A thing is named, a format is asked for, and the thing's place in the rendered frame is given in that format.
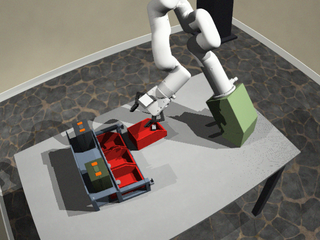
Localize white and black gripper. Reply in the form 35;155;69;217
130;85;171;128

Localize red bin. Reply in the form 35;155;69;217
127;118;167;150
103;147;136;170
96;131;127;152
110;165;145;199

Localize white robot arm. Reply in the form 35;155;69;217
147;0;238;99

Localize olive green case with orange latches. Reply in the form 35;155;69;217
84;157;113;193

